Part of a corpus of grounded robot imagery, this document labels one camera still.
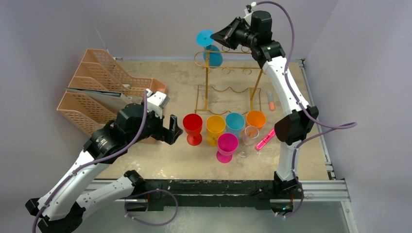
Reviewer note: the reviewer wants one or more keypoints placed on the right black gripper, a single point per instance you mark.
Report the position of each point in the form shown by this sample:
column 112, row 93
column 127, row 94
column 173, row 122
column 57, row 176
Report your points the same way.
column 235, row 35

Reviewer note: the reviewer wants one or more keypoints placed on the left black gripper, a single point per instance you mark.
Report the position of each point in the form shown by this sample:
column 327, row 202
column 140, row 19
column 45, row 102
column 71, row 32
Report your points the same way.
column 168, row 135

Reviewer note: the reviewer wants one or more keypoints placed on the red wine glass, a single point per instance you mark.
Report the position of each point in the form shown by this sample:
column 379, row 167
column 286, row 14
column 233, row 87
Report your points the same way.
column 193, row 125

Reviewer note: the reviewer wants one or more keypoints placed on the blue wine glass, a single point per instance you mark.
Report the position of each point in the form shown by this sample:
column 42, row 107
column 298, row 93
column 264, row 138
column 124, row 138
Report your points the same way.
column 212, row 53
column 235, row 123

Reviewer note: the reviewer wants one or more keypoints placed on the yellow wine glass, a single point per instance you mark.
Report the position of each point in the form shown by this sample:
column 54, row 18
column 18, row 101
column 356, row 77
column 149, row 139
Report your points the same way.
column 215, row 127

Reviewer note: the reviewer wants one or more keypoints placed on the magenta wine glass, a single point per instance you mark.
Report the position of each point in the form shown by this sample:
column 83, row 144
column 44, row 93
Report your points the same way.
column 227, row 144

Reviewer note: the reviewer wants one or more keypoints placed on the clear wine glass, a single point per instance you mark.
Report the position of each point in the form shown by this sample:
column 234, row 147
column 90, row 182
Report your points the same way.
column 249, row 137

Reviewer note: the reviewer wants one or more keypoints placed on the orange wine glass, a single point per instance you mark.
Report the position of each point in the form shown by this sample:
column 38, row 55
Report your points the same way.
column 255, row 118

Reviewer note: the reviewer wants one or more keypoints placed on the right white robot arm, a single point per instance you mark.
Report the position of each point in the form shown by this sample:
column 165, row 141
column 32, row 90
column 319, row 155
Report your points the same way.
column 254, row 31

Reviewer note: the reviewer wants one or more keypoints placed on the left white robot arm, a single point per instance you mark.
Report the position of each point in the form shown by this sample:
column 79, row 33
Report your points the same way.
column 67, row 204

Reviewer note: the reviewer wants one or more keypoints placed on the grey folder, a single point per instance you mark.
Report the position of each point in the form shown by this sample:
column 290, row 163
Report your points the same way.
column 113, row 101

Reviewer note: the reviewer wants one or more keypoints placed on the small orange-capped tube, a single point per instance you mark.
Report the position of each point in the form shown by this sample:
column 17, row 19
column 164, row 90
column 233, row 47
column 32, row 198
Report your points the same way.
column 271, row 101

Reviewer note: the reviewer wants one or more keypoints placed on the peach plastic file organizer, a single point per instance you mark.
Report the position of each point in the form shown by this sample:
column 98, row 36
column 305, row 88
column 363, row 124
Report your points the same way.
column 100, row 88

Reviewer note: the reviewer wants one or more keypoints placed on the pink highlighter marker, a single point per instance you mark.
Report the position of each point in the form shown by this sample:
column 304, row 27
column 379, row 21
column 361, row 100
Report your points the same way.
column 265, row 140

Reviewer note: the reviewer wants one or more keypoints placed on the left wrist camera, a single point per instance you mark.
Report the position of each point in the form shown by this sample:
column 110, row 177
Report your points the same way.
column 156, row 102

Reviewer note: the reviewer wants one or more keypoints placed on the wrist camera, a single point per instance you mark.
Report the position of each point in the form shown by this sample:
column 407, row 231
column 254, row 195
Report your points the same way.
column 156, row 102
column 249, row 9

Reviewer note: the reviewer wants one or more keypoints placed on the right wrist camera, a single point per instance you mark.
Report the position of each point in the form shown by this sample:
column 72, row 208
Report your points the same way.
column 249, row 9

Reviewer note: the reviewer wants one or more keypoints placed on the gold wire glass rack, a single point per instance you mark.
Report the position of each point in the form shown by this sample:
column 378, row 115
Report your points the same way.
column 202, row 96

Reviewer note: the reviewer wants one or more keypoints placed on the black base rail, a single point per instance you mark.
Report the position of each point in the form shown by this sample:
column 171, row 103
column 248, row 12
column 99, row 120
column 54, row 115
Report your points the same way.
column 156, row 194

